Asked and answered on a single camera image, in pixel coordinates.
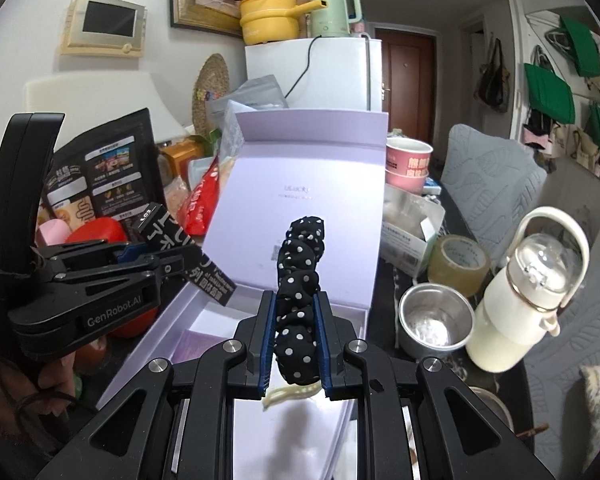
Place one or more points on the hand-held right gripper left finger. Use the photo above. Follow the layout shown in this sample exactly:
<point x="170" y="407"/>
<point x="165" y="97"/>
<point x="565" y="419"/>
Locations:
<point x="266" y="340"/>

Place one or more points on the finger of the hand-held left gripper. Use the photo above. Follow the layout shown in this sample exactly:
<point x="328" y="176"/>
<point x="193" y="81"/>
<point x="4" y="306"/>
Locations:
<point x="130" y="270"/>
<point x="80" y="252"/>

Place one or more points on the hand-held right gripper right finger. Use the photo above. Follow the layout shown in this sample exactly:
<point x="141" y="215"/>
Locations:
<point x="325" y="340"/>

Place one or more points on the cream hair claw clip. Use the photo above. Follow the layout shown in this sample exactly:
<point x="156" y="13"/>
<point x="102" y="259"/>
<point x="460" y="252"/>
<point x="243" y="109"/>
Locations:
<point x="285" y="394"/>

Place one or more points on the black slim box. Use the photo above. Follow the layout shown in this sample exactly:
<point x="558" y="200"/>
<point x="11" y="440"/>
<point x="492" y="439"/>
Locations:
<point x="180" y="240"/>

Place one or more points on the purple box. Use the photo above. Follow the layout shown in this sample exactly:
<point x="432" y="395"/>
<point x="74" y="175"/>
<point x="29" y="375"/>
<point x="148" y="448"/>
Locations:
<point x="192" y="347"/>

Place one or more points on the black polka dot hair band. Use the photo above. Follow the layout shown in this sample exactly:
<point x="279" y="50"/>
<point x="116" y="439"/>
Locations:
<point x="300" y="260"/>

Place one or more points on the lavender gift box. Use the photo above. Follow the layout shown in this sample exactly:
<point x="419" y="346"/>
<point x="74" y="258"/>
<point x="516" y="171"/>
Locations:
<point x="300" y="170"/>

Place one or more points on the person's left hand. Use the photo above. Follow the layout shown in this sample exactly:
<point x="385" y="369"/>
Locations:
<point x="55" y="380"/>

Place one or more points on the red canister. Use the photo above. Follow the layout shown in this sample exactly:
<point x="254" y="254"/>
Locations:
<point x="100" y="230"/>

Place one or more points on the pink plastic item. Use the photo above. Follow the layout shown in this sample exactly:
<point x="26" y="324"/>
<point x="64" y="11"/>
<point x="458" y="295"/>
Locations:
<point x="52" y="232"/>

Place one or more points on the red snack bag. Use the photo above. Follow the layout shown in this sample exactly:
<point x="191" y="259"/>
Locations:
<point x="200" y="205"/>

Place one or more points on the black printed pouch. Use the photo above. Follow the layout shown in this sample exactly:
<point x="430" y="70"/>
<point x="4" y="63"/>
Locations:
<point x="120" y="160"/>

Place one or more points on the metal cup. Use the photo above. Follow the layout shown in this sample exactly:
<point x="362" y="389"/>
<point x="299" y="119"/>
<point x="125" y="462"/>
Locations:
<point x="430" y="320"/>

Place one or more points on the white medicine carton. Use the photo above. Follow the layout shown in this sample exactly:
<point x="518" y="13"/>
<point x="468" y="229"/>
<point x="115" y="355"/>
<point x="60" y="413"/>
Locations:
<point x="405" y="245"/>

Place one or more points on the orange carton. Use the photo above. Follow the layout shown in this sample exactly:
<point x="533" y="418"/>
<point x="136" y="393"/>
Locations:
<point x="182" y="152"/>

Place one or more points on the clear tape roll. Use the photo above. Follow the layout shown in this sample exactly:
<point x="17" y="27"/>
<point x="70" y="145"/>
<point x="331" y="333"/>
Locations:
<point x="460" y="260"/>

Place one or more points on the clear printed plastic bag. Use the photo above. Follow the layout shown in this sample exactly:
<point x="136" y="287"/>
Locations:
<point x="227" y="130"/>

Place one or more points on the red paper cup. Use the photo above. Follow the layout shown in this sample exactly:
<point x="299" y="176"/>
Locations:
<point x="405" y="182"/>
<point x="407" y="157"/>

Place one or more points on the round woven mat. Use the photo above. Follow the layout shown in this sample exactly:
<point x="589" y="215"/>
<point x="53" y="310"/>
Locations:
<point x="212" y="85"/>

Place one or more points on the grey plastic bag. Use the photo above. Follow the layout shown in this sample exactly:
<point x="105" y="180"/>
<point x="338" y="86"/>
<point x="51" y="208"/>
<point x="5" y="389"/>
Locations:
<point x="255" y="92"/>

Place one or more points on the rose gold spoon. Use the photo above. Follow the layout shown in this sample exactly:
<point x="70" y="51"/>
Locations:
<point x="532" y="430"/>

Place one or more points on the beige intercom panel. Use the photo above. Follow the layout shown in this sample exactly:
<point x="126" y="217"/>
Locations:
<point x="107" y="17"/>

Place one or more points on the white fridge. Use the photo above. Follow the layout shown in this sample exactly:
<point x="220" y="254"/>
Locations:
<point x="330" y="75"/>

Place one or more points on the brown door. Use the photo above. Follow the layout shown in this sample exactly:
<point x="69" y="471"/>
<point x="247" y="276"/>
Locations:
<point x="405" y="75"/>

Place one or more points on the yellow pot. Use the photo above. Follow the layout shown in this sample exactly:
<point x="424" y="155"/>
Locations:
<point x="267" y="17"/>

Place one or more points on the dark hanging bag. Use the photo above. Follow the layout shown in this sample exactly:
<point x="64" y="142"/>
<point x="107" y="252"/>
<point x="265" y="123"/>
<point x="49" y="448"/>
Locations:
<point x="492" y="80"/>

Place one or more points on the green electric kettle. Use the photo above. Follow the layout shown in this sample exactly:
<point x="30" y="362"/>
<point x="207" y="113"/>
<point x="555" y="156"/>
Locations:
<point x="330" y="15"/>

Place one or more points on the white wall rack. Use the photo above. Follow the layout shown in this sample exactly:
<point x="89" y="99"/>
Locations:
<point x="540" y="25"/>

